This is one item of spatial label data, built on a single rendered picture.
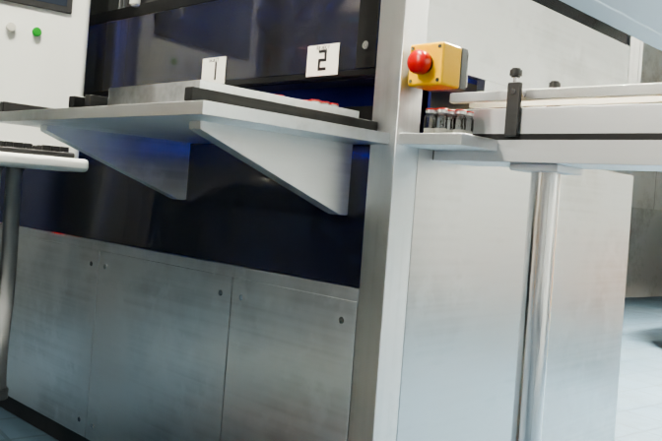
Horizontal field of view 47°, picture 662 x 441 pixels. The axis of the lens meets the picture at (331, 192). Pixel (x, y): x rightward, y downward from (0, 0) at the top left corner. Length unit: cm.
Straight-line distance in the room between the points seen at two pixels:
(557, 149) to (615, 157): 10
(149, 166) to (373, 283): 61
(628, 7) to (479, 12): 123
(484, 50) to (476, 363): 62
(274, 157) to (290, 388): 48
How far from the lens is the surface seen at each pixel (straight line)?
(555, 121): 130
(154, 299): 188
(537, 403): 138
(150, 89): 125
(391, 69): 137
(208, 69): 176
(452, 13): 149
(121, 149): 168
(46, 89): 204
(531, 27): 173
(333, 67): 146
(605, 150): 125
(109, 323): 205
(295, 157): 130
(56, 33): 206
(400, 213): 135
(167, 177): 175
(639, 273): 841
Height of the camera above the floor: 76
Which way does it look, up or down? level
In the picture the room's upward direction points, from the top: 4 degrees clockwise
